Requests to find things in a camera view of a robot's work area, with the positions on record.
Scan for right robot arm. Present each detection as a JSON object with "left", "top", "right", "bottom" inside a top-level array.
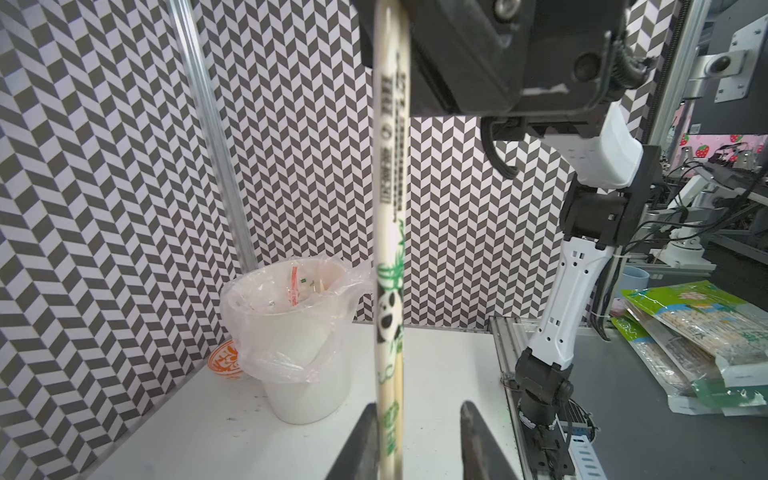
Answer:
[{"left": 355, "top": 1, "right": 659, "bottom": 479}]

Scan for green snack packages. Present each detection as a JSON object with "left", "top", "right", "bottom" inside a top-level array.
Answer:
[{"left": 612, "top": 280, "right": 767, "bottom": 417}]

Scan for white trash bucket with bag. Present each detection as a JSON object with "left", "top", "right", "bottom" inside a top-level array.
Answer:
[{"left": 220, "top": 256, "right": 373, "bottom": 425}]

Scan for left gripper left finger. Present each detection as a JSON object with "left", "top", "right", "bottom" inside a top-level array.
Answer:
[{"left": 326, "top": 403, "right": 378, "bottom": 480}]

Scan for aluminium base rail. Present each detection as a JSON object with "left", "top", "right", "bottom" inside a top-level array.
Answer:
[{"left": 486, "top": 316, "right": 606, "bottom": 479}]

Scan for orange patterned bowl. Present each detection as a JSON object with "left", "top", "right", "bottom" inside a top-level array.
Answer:
[{"left": 207, "top": 339, "right": 243, "bottom": 380}]

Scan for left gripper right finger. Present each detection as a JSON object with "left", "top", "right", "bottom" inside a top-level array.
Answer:
[{"left": 460, "top": 401, "right": 517, "bottom": 480}]

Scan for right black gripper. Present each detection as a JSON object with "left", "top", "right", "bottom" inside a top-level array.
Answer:
[{"left": 388, "top": 1, "right": 630, "bottom": 120}]

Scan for chopsticks panda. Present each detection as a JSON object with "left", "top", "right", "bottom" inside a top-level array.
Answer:
[{"left": 373, "top": 1, "right": 411, "bottom": 479}]

